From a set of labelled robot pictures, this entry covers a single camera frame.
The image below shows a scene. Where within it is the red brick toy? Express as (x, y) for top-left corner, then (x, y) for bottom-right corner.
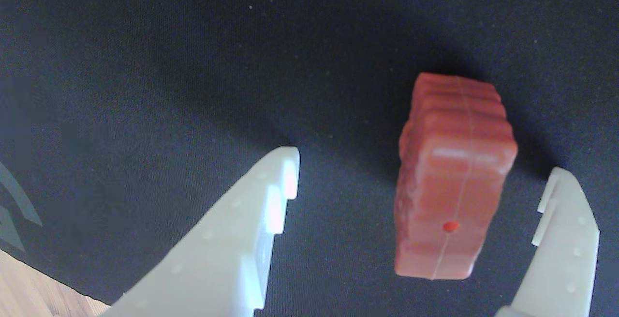
(393, 72), (519, 281)

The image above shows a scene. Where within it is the black desk mat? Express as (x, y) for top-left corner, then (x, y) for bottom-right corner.
(0, 0), (619, 317)

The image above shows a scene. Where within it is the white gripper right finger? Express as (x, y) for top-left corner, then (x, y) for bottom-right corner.
(494, 166), (601, 317)

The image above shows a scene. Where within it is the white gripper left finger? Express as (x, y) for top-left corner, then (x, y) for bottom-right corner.
(99, 146), (301, 317)

